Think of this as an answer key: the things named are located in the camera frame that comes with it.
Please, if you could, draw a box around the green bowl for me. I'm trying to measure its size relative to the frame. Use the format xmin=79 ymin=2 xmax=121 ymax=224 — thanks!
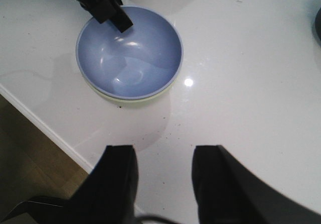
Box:
xmin=83 ymin=75 xmax=177 ymax=102

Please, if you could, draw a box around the dark blue saucepan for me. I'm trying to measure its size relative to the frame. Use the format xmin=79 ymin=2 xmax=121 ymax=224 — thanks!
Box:
xmin=314 ymin=9 xmax=321 ymax=44

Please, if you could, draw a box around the blue bowl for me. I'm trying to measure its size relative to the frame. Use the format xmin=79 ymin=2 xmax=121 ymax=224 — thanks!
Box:
xmin=75 ymin=6 xmax=184 ymax=99

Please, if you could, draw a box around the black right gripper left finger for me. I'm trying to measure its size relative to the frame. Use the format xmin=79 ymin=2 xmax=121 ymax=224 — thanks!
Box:
xmin=5 ymin=145 xmax=138 ymax=223

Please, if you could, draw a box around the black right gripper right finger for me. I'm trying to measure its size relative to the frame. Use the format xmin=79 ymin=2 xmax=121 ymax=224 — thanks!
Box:
xmin=192 ymin=145 xmax=320 ymax=223

